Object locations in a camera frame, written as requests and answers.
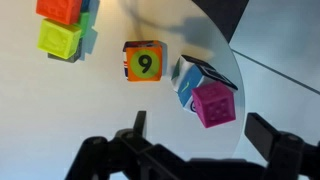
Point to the white and blue soft cube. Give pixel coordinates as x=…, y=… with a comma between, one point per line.
x=188, y=78

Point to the pink dotted rubber block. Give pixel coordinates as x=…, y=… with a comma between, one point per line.
x=215, y=105

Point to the orange-red rubber block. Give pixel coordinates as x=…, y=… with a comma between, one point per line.
x=60, y=10

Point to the yellow-green rubber block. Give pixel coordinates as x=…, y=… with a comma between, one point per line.
x=58, y=38

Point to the blue rubber block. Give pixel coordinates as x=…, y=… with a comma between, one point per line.
x=85, y=5

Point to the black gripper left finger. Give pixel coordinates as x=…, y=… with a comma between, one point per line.
x=110, y=160

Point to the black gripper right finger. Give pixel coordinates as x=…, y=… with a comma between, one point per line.
x=286, y=156

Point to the orange cube with number nine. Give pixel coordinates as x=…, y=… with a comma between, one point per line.
x=144, y=62

